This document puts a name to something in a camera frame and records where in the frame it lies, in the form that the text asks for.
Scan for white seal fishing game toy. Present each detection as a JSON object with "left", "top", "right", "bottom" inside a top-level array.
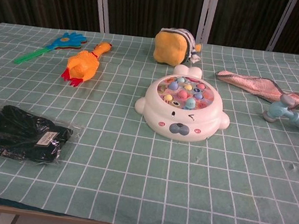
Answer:
[{"left": 131, "top": 60, "right": 237, "bottom": 148}]

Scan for blue hand clapper toy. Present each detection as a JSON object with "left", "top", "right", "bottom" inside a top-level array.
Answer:
[{"left": 13, "top": 24, "right": 89, "bottom": 74}]

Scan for green checked tablecloth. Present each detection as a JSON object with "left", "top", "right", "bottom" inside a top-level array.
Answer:
[{"left": 0, "top": 12, "right": 299, "bottom": 224}]

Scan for yellow plush toy striped shirt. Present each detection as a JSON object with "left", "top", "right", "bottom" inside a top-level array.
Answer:
[{"left": 151, "top": 25, "right": 205, "bottom": 70}]

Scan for yellow rubber chicken toy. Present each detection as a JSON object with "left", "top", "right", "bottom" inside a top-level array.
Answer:
[{"left": 59, "top": 36, "right": 114, "bottom": 92}]

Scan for pink towel with dark trim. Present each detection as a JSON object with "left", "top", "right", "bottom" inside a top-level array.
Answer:
[{"left": 212, "top": 68, "right": 299, "bottom": 109}]

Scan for black gloves in plastic bag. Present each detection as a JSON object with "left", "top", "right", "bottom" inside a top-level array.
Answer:
[{"left": 0, "top": 103, "right": 87, "bottom": 172}]

